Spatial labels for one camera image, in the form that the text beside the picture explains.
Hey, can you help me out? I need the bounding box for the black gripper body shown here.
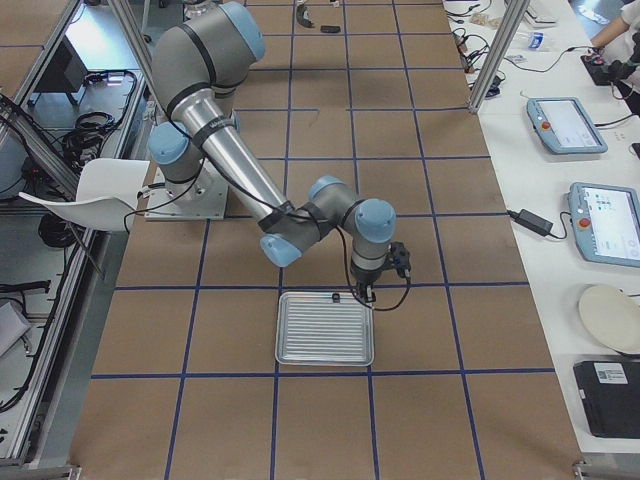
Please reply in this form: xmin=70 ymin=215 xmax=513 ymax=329
xmin=349 ymin=241 xmax=411 ymax=295

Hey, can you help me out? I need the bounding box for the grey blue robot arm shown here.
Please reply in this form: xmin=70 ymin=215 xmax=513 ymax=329
xmin=151 ymin=1 xmax=411 ymax=304

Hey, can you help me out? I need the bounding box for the ribbed metal tray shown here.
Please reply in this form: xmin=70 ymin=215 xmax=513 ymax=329
xmin=275 ymin=292 xmax=374 ymax=367

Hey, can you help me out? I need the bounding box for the black power adapter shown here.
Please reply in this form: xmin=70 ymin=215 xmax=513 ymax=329
xmin=507 ymin=209 xmax=553 ymax=237

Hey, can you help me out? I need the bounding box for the lower blue teach pendant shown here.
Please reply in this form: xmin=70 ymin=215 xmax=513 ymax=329
xmin=568 ymin=182 xmax=639 ymax=267

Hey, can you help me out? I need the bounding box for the blue teach pendant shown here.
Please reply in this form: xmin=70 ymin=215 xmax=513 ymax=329
xmin=568 ymin=182 xmax=639 ymax=267
xmin=526 ymin=97 xmax=608 ymax=155

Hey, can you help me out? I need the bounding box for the upper blue teach pendant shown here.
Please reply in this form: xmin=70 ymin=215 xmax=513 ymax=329
xmin=526 ymin=97 xmax=608 ymax=155

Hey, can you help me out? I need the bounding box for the round white plate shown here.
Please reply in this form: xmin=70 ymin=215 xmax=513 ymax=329
xmin=578 ymin=285 xmax=639 ymax=355

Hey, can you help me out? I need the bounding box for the black brake pad plate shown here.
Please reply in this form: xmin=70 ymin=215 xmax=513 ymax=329
xmin=320 ymin=25 xmax=341 ymax=34

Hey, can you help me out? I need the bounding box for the black laptop case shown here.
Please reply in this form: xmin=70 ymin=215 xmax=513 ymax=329
xmin=573 ymin=361 xmax=639 ymax=439

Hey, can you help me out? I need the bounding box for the olive brake shoe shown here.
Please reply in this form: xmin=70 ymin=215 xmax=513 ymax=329
xmin=295 ymin=3 xmax=315 ymax=29

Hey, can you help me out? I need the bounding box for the white plastic chair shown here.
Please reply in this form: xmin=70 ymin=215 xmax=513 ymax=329
xmin=19 ymin=158 xmax=150 ymax=232

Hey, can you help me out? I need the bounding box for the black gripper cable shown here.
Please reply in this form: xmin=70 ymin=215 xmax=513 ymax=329
xmin=337 ymin=227 xmax=412 ymax=312

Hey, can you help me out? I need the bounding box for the aluminium frame post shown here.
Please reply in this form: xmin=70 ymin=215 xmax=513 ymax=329
xmin=468 ymin=0 xmax=529 ymax=114

